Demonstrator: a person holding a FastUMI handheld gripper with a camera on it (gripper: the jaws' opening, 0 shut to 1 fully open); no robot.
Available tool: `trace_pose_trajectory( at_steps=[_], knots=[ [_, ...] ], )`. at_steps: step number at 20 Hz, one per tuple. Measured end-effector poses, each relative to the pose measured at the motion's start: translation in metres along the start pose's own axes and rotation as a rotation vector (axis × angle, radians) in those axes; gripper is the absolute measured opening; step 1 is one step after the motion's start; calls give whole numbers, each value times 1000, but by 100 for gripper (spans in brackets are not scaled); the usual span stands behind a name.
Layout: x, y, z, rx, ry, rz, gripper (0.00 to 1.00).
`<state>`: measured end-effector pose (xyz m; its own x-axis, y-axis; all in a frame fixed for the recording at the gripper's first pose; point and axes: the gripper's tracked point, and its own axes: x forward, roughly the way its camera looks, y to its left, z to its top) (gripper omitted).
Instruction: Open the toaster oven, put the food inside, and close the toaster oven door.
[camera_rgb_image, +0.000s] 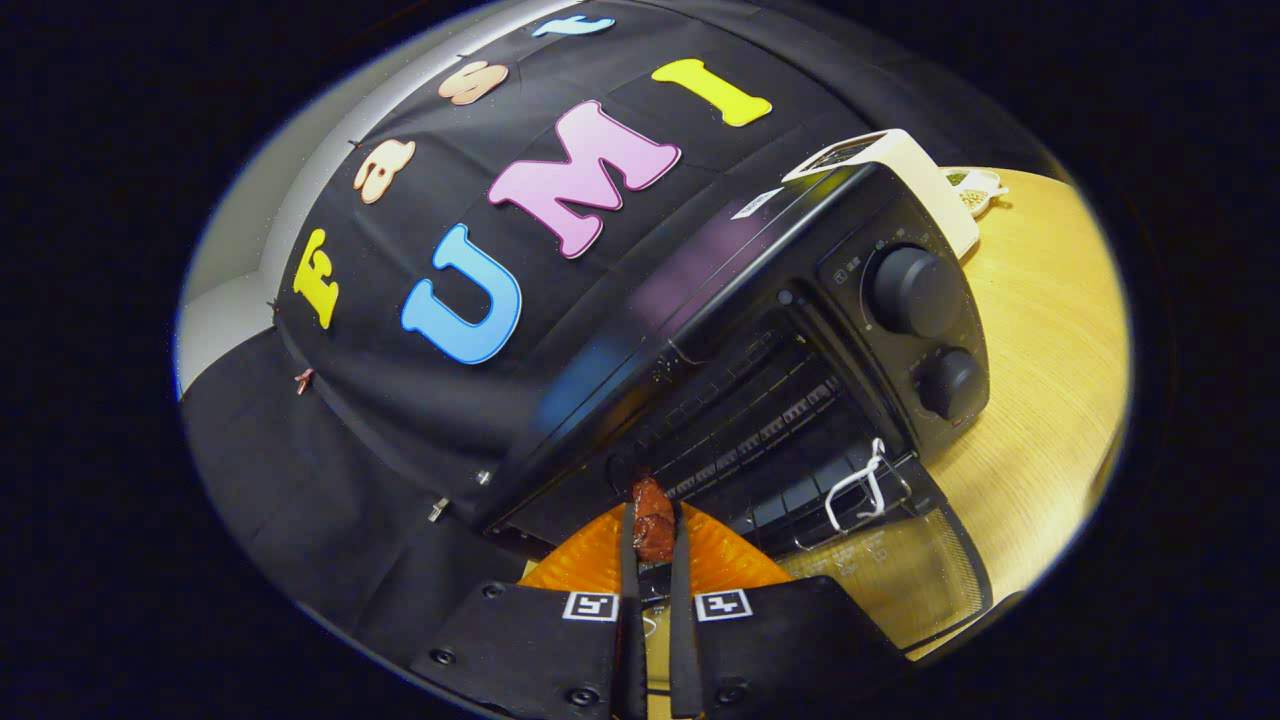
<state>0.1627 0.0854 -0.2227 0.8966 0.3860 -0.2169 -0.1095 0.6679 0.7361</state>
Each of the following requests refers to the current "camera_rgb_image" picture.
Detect white dish with green food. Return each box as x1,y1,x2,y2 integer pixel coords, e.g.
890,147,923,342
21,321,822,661
940,166,1007,219

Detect brown meat piece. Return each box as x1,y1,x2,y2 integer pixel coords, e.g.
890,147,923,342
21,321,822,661
630,476,677,563

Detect white toaster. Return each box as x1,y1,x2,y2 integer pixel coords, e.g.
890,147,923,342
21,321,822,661
782,128,981,263

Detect black toaster oven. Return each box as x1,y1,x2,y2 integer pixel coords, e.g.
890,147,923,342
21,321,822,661
470,160,993,656

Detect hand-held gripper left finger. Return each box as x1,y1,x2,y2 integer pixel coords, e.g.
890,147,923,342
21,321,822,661
410,500,649,720

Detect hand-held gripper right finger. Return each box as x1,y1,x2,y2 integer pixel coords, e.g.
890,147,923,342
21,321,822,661
668,500,909,720

